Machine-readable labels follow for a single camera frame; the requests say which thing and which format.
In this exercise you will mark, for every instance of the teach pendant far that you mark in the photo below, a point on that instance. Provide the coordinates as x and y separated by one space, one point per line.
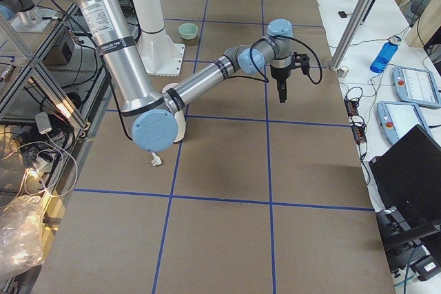
416 86

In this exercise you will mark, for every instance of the blue water bottle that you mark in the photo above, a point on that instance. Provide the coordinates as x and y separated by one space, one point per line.
386 53

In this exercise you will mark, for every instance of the green bowl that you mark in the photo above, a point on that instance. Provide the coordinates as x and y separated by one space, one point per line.
188 31

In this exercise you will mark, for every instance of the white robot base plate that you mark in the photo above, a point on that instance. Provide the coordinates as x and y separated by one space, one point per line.
164 60

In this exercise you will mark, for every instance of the aluminium frame post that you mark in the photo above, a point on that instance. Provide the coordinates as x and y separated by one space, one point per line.
354 23

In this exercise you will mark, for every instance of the teach pendant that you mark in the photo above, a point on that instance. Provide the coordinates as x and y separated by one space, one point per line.
398 118
416 86

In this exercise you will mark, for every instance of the pink bowl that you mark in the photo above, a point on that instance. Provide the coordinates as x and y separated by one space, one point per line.
169 86

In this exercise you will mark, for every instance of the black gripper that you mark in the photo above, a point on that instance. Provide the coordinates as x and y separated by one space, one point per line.
279 74

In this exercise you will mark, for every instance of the teach pendant near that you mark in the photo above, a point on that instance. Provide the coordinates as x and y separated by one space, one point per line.
398 118

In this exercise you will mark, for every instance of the clear plastic bag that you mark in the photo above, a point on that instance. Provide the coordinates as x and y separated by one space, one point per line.
21 236

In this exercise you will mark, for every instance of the black laptop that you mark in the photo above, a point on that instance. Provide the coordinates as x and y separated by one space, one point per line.
408 174

